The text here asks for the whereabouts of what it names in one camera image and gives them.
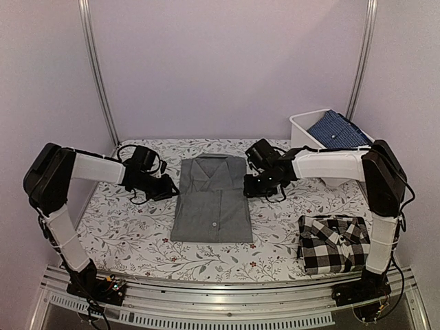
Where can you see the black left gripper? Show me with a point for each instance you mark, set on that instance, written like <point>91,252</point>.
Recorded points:
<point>166,191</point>

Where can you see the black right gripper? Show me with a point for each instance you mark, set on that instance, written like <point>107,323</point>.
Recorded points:
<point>249,191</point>

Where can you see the grey long sleeve shirt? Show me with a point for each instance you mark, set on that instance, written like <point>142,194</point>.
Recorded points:
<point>211,206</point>

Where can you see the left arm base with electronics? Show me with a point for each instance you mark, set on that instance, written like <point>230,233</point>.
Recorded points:
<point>86,284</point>

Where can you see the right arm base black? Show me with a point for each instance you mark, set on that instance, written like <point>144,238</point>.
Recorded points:
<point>370,286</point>

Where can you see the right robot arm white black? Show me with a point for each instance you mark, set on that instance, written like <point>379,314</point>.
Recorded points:
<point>376,166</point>

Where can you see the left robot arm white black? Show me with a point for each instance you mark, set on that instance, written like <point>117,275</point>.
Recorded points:
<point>48,180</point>

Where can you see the floral patterned table cloth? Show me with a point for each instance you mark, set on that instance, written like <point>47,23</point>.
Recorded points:
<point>123,233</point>

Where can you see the white plastic bin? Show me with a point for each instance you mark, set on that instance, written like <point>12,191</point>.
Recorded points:
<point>306,137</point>

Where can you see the blue checked shirt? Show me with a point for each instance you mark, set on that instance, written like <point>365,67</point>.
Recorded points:
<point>334,131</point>

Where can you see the black white plaid folded shirt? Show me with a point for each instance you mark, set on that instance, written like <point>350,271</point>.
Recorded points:
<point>332,244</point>

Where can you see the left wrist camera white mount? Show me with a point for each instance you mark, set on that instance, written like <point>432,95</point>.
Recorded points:
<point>161,170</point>

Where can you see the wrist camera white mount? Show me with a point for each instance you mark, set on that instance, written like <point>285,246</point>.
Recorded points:
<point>161,170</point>
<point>262,156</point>

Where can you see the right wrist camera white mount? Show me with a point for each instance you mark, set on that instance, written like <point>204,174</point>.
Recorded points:
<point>262,156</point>

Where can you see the aluminium front rail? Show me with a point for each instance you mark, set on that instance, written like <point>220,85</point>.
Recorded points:
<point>171,304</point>

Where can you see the left aluminium frame post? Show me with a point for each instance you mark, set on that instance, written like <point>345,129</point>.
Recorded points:
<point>92,52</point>

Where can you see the aluminium frame post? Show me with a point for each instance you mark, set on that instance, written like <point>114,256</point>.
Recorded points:
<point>92,52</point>
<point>367,38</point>

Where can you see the right aluminium frame post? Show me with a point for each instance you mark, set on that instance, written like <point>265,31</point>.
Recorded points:
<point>367,38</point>

